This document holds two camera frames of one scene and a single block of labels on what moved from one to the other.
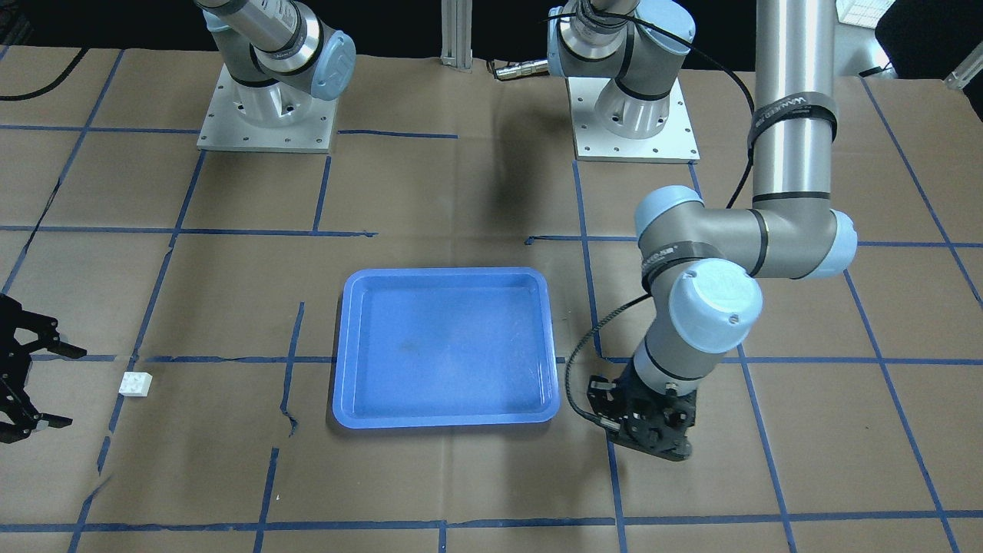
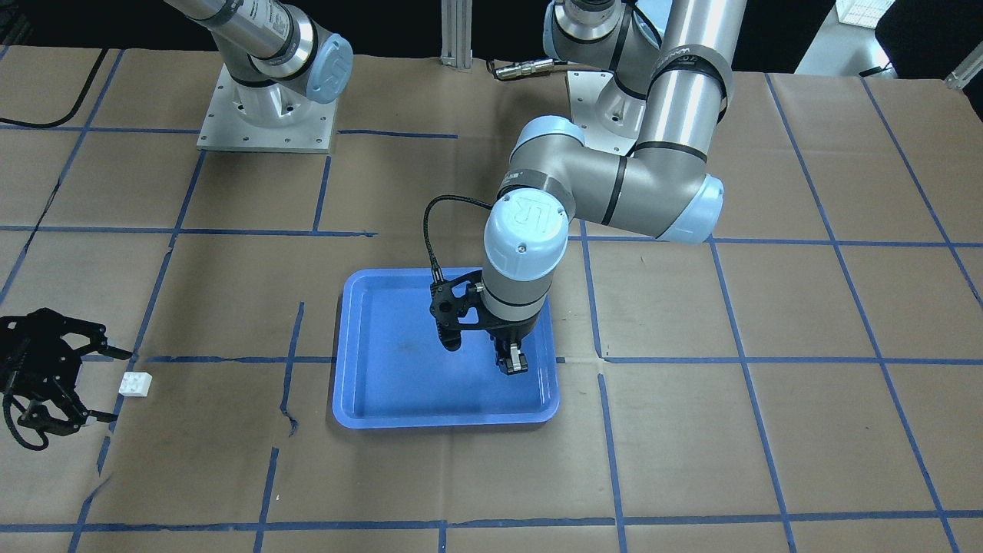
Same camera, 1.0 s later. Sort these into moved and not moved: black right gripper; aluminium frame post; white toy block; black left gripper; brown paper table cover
Moved: black left gripper; black right gripper
Not moved: white toy block; brown paper table cover; aluminium frame post
